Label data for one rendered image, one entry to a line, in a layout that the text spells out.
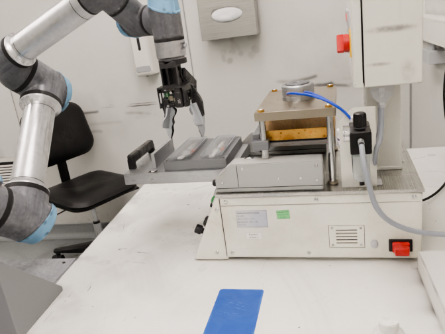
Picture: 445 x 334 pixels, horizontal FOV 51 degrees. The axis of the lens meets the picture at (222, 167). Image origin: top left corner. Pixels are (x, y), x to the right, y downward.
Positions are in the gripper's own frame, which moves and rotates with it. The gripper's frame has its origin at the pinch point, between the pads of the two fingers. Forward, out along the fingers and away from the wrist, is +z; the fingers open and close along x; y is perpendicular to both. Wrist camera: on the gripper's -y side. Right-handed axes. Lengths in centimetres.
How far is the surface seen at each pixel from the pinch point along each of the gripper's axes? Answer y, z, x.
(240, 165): 16.1, 4.2, 17.5
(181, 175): 10.9, 7.9, 0.8
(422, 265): 24, 25, 55
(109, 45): -143, -18, -91
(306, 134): 9.9, -0.6, 32.5
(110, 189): -103, 57, -88
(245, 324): 41, 29, 20
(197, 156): 7.0, 4.5, 4.2
